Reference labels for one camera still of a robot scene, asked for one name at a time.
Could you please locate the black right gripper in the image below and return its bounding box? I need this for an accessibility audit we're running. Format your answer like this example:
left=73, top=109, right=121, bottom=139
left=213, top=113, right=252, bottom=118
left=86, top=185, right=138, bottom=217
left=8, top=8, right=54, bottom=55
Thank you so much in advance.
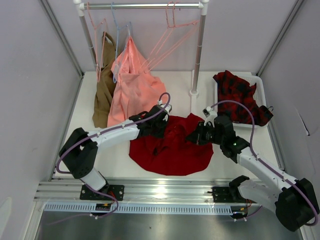
left=185, top=121, right=224, bottom=146

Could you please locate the red skirt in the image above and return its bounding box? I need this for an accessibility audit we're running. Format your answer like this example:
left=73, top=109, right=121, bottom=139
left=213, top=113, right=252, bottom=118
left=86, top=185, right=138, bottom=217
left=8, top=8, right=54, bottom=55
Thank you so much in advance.
left=129, top=113, right=214, bottom=176

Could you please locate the pink wire hanger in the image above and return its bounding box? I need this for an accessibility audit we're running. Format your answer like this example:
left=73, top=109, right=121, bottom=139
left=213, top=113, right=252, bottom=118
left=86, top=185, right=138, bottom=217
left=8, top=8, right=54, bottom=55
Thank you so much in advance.
left=143, top=1, right=201, bottom=73
left=142, top=1, right=198, bottom=74
left=86, top=2, right=108, bottom=83

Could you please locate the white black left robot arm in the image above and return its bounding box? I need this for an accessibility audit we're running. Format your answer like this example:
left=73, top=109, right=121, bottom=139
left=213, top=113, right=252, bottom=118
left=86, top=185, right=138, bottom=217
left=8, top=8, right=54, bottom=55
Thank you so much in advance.
left=56, top=103, right=172, bottom=200

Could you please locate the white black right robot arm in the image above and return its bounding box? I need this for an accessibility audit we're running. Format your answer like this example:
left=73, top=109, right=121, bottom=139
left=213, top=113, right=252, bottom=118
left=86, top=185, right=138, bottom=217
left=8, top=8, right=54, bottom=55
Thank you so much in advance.
left=186, top=116, right=320, bottom=232

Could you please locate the salmon pink garment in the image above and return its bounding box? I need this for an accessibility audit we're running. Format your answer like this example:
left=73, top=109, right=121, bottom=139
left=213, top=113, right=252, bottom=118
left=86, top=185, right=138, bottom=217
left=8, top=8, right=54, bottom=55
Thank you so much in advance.
left=107, top=37, right=166, bottom=127

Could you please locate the red black plaid garment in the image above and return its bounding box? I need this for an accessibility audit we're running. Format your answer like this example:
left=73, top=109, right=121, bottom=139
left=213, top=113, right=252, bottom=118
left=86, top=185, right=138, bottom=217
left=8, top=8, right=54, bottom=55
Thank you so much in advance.
left=213, top=70, right=274, bottom=127

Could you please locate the brown garment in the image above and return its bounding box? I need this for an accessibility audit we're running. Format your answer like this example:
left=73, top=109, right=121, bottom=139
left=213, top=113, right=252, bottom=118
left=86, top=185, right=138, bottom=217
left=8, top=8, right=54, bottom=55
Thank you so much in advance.
left=92, top=32, right=116, bottom=129

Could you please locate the white plastic basket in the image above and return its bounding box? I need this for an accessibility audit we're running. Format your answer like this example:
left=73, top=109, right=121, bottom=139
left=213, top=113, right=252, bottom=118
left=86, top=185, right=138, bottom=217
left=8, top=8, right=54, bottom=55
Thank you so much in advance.
left=213, top=72, right=269, bottom=129

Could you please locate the silver clothes rack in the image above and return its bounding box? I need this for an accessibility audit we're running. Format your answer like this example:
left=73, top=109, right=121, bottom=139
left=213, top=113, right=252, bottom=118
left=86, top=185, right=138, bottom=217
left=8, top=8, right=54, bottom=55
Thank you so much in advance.
left=73, top=0, right=209, bottom=96

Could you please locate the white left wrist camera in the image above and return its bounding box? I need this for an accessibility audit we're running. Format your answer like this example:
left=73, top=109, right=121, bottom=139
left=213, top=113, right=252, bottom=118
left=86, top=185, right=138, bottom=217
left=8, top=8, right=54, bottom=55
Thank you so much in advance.
left=157, top=100, right=172, bottom=122

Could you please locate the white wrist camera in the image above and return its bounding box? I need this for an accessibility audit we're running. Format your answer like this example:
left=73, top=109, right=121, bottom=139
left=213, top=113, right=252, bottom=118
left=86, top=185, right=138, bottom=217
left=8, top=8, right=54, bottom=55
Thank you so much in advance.
left=157, top=100, right=172, bottom=122
left=202, top=106, right=218, bottom=126

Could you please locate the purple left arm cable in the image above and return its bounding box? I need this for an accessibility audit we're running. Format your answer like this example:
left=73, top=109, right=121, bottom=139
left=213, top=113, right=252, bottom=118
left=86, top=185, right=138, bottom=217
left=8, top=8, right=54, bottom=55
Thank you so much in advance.
left=47, top=92, right=172, bottom=226

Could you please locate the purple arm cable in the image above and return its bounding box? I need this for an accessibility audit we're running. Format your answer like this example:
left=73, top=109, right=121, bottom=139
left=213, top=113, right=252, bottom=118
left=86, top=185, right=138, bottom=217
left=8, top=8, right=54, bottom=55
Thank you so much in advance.
left=208, top=100, right=318, bottom=226
left=47, top=92, right=172, bottom=226

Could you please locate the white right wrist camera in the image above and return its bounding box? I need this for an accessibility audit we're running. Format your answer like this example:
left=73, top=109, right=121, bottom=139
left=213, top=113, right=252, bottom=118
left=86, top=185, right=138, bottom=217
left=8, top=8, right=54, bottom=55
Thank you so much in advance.
left=202, top=106, right=218, bottom=126

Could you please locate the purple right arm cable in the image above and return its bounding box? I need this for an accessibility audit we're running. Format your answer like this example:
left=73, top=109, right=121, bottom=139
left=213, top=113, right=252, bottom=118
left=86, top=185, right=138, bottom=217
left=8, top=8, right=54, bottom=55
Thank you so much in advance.
left=208, top=100, right=318, bottom=226

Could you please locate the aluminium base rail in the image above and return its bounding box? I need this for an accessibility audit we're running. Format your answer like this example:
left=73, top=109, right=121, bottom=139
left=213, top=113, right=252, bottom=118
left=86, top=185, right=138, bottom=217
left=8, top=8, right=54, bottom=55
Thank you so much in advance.
left=33, top=177, right=231, bottom=205

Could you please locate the blue wire hanger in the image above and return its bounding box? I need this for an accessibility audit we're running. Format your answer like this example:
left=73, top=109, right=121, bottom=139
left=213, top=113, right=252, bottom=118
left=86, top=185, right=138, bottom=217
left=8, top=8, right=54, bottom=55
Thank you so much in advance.
left=111, top=2, right=120, bottom=83
left=111, top=21, right=133, bottom=83

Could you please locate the white slotted cable duct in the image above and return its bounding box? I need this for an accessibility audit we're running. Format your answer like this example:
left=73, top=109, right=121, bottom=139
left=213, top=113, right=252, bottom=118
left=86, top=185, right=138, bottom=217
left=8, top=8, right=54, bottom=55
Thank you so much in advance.
left=43, top=201, right=245, bottom=216

